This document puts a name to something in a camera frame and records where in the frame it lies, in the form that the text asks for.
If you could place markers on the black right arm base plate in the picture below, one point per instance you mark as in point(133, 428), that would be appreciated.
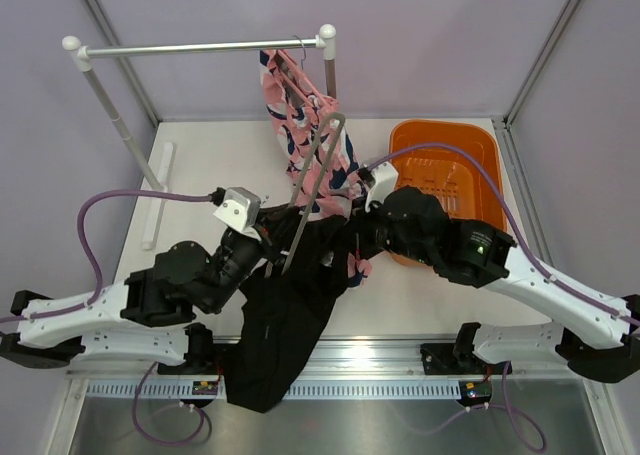
point(449, 359)

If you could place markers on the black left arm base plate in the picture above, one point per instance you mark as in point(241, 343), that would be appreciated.
point(220, 360)

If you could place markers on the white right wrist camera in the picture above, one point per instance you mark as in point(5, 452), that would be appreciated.
point(380, 181)

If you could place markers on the white slotted cable duct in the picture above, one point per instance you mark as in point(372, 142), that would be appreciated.
point(303, 390)

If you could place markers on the orange plastic basket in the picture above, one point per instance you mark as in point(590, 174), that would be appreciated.
point(460, 188)

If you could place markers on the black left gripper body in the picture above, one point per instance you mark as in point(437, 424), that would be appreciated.
point(238, 261)

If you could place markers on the aluminium front rail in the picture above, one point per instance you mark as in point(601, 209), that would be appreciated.
point(332, 359)

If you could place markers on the black shorts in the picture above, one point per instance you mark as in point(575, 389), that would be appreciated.
point(286, 313)

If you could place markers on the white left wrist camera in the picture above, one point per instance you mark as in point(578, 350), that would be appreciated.
point(239, 210)

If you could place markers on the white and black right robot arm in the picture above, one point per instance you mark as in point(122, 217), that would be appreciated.
point(589, 331)

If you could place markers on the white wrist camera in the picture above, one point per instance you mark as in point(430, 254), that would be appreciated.
point(239, 210)
point(380, 181)

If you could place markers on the pink shark print shorts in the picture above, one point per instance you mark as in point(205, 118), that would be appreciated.
point(321, 161)

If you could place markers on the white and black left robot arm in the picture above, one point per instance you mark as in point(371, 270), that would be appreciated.
point(149, 316)

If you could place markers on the pink hanger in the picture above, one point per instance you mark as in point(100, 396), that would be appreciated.
point(296, 79)

